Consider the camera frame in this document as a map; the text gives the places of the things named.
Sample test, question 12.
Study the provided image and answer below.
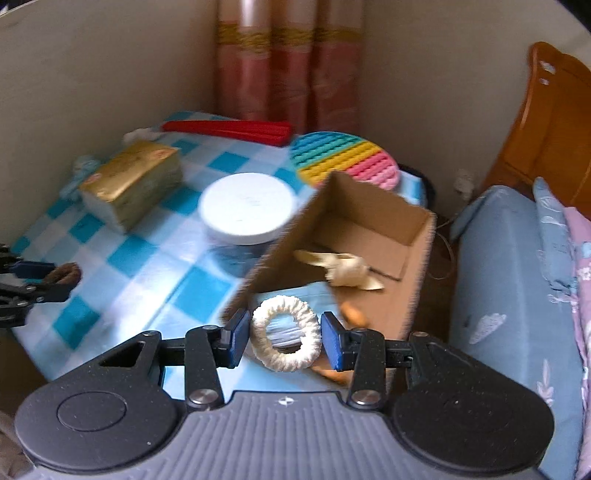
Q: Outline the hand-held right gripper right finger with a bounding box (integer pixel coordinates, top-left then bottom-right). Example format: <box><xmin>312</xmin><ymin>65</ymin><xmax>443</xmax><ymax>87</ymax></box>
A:
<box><xmin>322</xmin><ymin>311</ymin><xmax>467</xmax><ymax>409</ymax></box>

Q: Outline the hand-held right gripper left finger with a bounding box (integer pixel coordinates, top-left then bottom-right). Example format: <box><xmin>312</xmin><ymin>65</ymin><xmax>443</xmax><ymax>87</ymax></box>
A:
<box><xmin>99</xmin><ymin>308</ymin><xmax>252</xmax><ymax>412</ymax></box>

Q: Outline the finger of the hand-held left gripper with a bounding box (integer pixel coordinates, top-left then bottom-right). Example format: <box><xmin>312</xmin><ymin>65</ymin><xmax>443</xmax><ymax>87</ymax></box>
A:
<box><xmin>0</xmin><ymin>244</ymin><xmax>56</xmax><ymax>280</ymax></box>
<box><xmin>0</xmin><ymin>281</ymin><xmax>75</xmax><ymax>305</ymax></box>

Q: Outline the cream scrunchie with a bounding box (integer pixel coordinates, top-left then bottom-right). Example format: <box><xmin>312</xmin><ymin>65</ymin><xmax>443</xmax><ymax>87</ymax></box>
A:
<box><xmin>250</xmin><ymin>295</ymin><xmax>322</xmax><ymax>372</ymax></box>

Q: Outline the brown scrunchie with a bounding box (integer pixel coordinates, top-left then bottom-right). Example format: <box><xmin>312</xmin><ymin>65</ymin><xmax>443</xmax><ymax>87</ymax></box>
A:
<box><xmin>44</xmin><ymin>262</ymin><xmax>82</xmax><ymax>288</ymax></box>

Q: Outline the blue face mask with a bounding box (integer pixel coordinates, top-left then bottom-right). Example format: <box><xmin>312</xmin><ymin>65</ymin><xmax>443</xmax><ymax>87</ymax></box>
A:
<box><xmin>252</xmin><ymin>281</ymin><xmax>345</xmax><ymax>352</ymax></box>
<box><xmin>60</xmin><ymin>154</ymin><xmax>101</xmax><ymax>201</ymax></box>

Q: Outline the cream toy umbrella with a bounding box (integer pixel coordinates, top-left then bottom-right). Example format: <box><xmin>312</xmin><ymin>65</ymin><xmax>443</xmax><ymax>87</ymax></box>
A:
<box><xmin>293</xmin><ymin>249</ymin><xmax>385</xmax><ymax>291</ymax></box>

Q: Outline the cardboard box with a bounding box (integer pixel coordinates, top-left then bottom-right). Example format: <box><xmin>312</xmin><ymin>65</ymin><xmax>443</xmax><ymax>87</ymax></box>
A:
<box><xmin>219</xmin><ymin>171</ymin><xmax>437</xmax><ymax>384</ymax></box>

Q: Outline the blue checkered tablecloth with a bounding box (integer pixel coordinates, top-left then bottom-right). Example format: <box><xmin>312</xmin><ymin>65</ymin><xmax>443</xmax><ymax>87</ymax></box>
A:
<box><xmin>9</xmin><ymin>111</ymin><xmax>428</xmax><ymax>384</ymax></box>

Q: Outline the clear jar with white lid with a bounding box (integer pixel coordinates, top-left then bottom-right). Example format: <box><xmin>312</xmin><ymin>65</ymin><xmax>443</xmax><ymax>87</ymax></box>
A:
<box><xmin>198</xmin><ymin>173</ymin><xmax>296</xmax><ymax>259</ymax></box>

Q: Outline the gold tissue pack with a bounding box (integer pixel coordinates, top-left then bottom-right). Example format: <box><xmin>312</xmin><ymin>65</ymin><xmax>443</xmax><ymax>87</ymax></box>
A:
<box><xmin>78</xmin><ymin>141</ymin><xmax>183</xmax><ymax>232</ymax></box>

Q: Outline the bed with blue sheet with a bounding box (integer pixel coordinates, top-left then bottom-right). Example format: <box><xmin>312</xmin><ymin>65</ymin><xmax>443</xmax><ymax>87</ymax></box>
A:
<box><xmin>450</xmin><ymin>185</ymin><xmax>591</xmax><ymax>480</ymax></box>

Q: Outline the rainbow pop bubble toy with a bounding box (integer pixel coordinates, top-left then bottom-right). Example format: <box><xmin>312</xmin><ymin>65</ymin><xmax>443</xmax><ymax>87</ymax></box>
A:
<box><xmin>289</xmin><ymin>131</ymin><xmax>400</xmax><ymax>190</ymax></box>

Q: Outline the red folded fan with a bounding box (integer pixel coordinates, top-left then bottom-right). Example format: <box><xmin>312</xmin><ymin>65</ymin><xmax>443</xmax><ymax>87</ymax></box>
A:
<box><xmin>161</xmin><ymin>119</ymin><xmax>293</xmax><ymax>147</ymax></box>

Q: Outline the blue floral pillow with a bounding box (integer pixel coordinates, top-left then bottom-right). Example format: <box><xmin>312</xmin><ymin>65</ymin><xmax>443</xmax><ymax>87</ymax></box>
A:
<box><xmin>531</xmin><ymin>178</ymin><xmax>583</xmax><ymax>301</ymax></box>

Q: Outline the pink floral pillow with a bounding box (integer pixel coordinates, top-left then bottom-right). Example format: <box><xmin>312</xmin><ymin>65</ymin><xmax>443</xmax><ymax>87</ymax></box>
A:
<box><xmin>563</xmin><ymin>205</ymin><xmax>591</xmax><ymax>379</ymax></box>

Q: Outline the pink curtain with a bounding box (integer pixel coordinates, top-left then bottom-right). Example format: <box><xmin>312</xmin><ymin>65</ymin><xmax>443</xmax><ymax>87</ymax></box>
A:
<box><xmin>215</xmin><ymin>0</ymin><xmax>363</xmax><ymax>134</ymax></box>

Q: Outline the wooden headboard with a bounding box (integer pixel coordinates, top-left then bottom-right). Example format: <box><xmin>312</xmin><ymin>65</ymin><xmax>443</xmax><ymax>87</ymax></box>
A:
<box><xmin>480</xmin><ymin>41</ymin><xmax>591</xmax><ymax>204</ymax></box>

